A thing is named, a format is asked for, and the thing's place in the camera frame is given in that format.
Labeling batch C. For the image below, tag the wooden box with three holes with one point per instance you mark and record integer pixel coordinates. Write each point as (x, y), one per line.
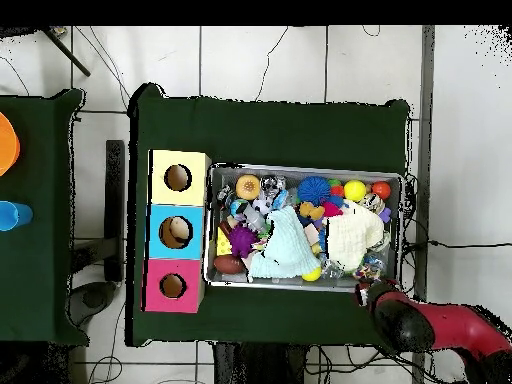
(196, 180)

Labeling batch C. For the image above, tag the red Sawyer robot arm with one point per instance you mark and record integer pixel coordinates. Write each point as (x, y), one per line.
(460, 328)

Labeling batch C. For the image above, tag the cream muslin cloth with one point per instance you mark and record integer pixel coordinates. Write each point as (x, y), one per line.
(352, 236)

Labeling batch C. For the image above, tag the large blue spiky ball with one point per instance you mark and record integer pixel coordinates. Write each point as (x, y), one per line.
(314, 190)

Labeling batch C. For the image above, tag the purple spiky ball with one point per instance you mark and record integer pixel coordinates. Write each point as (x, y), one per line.
(241, 240)

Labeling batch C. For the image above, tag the blue globe ball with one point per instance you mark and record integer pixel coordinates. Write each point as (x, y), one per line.
(238, 206)

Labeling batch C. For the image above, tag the light blue muslin cloth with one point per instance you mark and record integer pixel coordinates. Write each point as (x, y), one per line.
(286, 248)

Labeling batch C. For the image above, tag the black rod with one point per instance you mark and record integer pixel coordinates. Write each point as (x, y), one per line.
(68, 54)

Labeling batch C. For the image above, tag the orange plastic object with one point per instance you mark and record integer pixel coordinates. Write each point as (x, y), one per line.
(8, 144)

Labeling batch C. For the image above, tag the black flat panel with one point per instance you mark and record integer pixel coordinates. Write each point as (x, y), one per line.
(114, 208)

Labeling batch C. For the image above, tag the orange smooth ball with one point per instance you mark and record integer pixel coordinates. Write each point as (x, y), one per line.
(381, 190)

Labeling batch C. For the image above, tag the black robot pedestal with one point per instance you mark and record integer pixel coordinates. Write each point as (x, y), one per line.
(256, 368)

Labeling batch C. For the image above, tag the toy burger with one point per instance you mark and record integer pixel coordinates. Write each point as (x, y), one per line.
(248, 187)

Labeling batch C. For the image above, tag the yellow cheese toy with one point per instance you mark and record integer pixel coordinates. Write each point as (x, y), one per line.
(223, 246)

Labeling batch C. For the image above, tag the shallow metal mesh bin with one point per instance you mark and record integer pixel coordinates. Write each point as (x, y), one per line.
(288, 171)

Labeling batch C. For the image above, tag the yellow smooth ball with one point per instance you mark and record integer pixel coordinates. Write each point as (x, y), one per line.
(355, 190)

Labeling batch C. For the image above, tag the multicoloured knotted cloth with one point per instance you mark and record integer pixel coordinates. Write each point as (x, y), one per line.
(368, 270)

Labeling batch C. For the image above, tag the blue plastic cup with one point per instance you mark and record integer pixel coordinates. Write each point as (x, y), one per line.
(14, 216)

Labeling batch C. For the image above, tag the grey round base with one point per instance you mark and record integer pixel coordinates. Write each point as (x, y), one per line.
(94, 298)

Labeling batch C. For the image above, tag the brown toy football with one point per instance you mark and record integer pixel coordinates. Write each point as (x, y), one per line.
(228, 264)

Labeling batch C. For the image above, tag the dark green table cloth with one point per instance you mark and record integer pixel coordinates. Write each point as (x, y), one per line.
(260, 132)
(36, 260)

